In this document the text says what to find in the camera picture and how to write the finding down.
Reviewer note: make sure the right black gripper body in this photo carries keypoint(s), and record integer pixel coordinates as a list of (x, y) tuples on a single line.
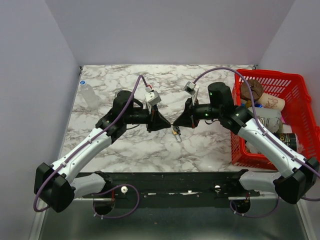
[(189, 101)]

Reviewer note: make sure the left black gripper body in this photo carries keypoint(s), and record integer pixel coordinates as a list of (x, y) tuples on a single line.
[(149, 107)]

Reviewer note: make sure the small brass padlock with key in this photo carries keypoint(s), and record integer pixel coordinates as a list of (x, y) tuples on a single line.
[(177, 135)]

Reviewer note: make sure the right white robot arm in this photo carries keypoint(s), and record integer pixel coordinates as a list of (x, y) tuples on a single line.
[(296, 174)]

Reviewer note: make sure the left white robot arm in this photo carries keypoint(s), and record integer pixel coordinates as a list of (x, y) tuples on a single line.
[(57, 184)]

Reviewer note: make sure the clear plastic water bottle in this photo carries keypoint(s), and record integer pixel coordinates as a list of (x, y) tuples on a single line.
[(89, 95)]

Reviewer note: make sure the brown round wooden block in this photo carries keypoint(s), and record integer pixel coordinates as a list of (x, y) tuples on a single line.
[(256, 88)]

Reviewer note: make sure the grey printed pouch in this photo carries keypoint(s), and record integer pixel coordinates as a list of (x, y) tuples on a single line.
[(270, 118)]

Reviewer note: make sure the beige printed cylinder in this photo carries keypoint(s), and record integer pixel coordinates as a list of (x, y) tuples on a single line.
[(271, 102)]

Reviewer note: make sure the black printed can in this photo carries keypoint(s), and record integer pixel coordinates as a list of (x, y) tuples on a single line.
[(289, 139)]

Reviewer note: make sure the red plastic basket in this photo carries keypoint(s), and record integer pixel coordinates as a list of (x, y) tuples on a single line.
[(297, 113)]

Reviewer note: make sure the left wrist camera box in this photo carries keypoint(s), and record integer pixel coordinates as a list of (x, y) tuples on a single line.
[(152, 98)]

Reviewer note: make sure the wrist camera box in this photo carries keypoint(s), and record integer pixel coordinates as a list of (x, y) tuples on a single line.
[(192, 89), (152, 98)]

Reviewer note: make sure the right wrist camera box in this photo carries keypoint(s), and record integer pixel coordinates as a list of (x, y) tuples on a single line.
[(192, 89)]

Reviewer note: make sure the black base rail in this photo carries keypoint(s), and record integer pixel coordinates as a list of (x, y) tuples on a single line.
[(168, 190)]

